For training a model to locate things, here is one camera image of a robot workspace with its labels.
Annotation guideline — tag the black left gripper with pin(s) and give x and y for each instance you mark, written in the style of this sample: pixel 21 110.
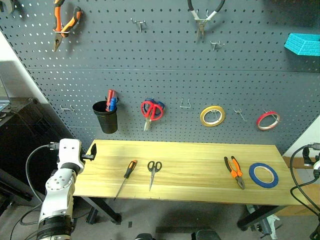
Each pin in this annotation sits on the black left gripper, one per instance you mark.
pixel 85 156

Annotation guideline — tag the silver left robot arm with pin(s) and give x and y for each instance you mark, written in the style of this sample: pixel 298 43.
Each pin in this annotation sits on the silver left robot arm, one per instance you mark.
pixel 58 185

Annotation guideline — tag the grey metal pegboard wall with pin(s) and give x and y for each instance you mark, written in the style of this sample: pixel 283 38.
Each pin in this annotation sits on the grey metal pegboard wall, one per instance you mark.
pixel 160 75

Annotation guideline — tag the black plastic cup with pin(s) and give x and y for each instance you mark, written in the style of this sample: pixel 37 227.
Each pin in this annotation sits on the black plastic cup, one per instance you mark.
pixel 107 120

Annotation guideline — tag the orange black screwdriver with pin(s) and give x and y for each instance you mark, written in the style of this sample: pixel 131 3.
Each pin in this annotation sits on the orange black screwdriver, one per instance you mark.
pixel 128 171

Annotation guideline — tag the silver pegboard hook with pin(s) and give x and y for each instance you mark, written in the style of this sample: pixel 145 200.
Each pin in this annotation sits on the silver pegboard hook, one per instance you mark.
pixel 217 45
pixel 138 23
pixel 240 113
pixel 185 105
pixel 67 108

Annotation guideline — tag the black table leg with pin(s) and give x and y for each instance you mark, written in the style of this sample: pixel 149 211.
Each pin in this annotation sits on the black table leg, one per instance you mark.
pixel 260 216
pixel 103 208

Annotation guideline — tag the wooden table top board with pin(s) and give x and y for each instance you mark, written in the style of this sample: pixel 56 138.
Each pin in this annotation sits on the wooden table top board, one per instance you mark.
pixel 185 172

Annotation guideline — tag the dark rounded shape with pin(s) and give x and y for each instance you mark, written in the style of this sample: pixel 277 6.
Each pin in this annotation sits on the dark rounded shape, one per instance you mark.
pixel 206 235
pixel 145 236

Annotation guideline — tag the yellow tape roll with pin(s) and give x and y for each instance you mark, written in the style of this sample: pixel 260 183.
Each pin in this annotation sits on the yellow tape roll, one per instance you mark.
pixel 212 115

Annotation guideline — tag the orange black long-nose pliers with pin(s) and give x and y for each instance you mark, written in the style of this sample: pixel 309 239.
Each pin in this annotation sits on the orange black long-nose pliers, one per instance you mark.
pixel 65 27

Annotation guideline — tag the orange black combination pliers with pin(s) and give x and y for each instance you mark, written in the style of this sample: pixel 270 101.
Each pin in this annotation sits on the orange black combination pliers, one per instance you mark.
pixel 236 172

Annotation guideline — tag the blue tape roll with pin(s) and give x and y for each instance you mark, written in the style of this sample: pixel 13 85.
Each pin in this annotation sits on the blue tape roll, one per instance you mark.
pixel 263 175

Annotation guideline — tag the red tape roll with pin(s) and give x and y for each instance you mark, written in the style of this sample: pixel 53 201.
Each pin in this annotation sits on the red tape roll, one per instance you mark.
pixel 268 121

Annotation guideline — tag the teal plastic bin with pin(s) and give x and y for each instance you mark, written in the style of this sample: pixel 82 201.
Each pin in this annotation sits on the teal plastic bin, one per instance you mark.
pixel 303 45

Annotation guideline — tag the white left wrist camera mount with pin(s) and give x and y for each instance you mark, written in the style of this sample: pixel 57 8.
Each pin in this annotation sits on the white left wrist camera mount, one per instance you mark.
pixel 70 152

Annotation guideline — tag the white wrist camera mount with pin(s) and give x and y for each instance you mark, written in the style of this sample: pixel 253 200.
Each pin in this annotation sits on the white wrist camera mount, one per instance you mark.
pixel 317 168
pixel 70 152

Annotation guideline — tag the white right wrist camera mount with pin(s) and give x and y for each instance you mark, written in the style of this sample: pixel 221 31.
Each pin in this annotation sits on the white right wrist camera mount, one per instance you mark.
pixel 317 168

